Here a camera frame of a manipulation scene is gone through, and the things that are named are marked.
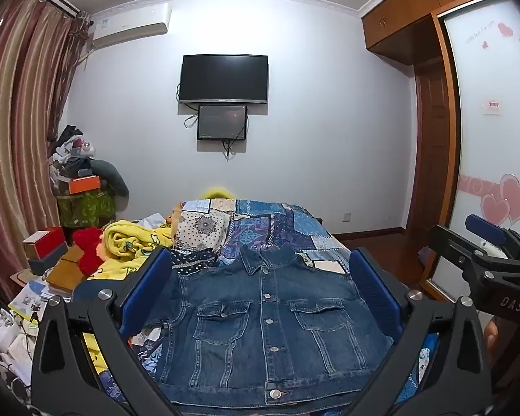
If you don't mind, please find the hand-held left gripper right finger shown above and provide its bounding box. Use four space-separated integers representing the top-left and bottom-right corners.
349 246 492 416

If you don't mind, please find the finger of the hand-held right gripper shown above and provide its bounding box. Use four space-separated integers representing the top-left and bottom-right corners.
428 224 520 275
465 214 520 254

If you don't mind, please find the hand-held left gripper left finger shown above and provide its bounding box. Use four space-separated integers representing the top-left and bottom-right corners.
30 246 187 416

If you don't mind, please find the blue denim jacket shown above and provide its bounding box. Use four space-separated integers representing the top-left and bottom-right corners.
143 243 395 408

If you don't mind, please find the pile of clothes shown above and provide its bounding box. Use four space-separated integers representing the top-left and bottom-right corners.
47 125 98 181

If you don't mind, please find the yellow printed blanket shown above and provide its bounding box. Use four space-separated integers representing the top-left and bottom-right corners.
81 219 175 375

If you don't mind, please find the dark polka dot cloth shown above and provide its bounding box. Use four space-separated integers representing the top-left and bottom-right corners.
169 246 220 276

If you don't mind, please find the blue white patterned sheet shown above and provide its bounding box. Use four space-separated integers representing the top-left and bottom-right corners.
97 331 440 416

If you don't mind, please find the red plush toy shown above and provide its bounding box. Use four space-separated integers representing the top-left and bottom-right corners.
72 226 107 276

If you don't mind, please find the heart print sliding door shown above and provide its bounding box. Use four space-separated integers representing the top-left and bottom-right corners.
433 0 520 304

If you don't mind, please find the brown cardboard box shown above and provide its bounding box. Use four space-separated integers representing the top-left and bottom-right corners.
47 245 90 294

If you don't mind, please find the white printed garment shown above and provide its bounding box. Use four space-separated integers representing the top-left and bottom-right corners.
172 198 239 252

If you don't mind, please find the green patterned cloth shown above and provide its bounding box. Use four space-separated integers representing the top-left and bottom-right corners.
57 191 116 228

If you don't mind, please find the red box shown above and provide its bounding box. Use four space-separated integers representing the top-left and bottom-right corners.
23 226 67 260

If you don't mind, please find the yellow plush toy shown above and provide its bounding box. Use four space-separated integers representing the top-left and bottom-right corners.
199 186 235 200

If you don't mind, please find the grey cushion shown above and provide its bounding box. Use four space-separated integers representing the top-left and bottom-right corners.
89 159 130 198

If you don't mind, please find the blue patchwork bedspread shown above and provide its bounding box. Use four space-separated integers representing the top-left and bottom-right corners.
169 197 360 280

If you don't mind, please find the orange box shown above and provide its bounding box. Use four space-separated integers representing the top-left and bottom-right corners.
68 175 102 195

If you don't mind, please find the pile of printed papers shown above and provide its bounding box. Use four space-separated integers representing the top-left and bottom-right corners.
0 269 75 401

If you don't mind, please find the striped brown curtain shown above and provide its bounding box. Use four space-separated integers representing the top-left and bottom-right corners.
0 0 92 300

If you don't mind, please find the wooden wardrobe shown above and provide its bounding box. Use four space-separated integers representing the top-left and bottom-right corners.
359 0 520 304

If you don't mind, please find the white air conditioner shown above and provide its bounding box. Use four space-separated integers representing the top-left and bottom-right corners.
91 3 173 49

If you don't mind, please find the small black wall monitor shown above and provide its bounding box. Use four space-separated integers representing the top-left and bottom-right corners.
197 104 249 141

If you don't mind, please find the black wall television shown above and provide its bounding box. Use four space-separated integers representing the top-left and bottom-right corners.
179 54 269 105

